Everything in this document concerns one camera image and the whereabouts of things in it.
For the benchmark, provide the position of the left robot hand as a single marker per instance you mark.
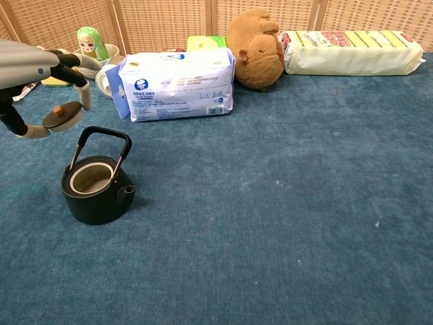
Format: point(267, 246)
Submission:
point(23, 66)

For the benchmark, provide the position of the black lid with orange knob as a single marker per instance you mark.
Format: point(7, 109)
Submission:
point(66, 116)

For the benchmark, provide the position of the yellow green sponge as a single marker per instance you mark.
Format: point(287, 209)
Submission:
point(54, 82)

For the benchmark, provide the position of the green girl doll figure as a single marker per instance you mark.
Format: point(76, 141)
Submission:
point(90, 42)

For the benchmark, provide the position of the white ceramic bowl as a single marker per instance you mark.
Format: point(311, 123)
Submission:
point(110, 52)

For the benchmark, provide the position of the woven rattan folding screen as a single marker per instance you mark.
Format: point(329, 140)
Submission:
point(162, 20)

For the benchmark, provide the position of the blue white tissue pack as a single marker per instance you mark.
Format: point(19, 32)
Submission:
point(176, 88)

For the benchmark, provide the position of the green yellow tissue box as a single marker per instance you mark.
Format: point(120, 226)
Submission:
point(206, 42)

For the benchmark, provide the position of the brown capybara plush toy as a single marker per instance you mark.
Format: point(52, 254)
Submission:
point(258, 61)

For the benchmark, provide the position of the blue table cloth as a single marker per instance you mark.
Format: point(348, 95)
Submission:
point(253, 203)

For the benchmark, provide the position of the long pale yellow plastic package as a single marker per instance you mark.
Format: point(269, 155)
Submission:
point(352, 57)

